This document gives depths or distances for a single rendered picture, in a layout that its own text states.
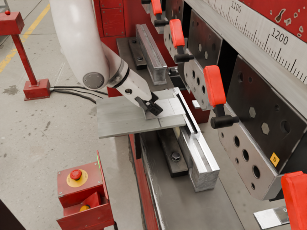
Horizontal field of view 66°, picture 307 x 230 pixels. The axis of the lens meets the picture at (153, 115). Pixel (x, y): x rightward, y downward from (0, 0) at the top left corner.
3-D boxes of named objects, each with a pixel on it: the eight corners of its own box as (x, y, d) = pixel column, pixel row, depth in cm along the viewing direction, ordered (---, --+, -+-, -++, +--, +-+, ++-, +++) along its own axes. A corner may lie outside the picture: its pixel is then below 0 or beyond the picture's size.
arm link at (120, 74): (123, 68, 60) (131, 75, 62) (119, 52, 66) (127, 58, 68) (101, 89, 62) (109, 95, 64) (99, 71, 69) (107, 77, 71)
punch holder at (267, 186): (215, 133, 45) (235, 54, 34) (256, 127, 46) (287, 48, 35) (257, 207, 34) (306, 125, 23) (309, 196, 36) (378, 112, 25)
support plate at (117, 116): (96, 101, 82) (96, 99, 81) (170, 91, 86) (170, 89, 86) (98, 139, 69) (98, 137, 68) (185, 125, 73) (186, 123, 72)
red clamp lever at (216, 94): (203, 65, 36) (215, 128, 35) (228, 61, 36) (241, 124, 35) (199, 69, 38) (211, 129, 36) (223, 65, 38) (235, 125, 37)
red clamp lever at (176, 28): (168, 18, 50) (176, 61, 49) (187, 16, 51) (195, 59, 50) (166, 22, 52) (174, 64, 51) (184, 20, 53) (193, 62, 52)
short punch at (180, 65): (176, 75, 77) (178, 49, 71) (182, 75, 78) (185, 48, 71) (186, 94, 70) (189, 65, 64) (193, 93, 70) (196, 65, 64)
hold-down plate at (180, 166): (150, 114, 94) (150, 108, 92) (164, 112, 95) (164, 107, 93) (171, 178, 72) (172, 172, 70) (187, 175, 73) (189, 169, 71)
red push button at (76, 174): (71, 175, 85) (69, 169, 82) (82, 173, 86) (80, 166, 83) (72, 185, 82) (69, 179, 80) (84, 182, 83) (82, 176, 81)
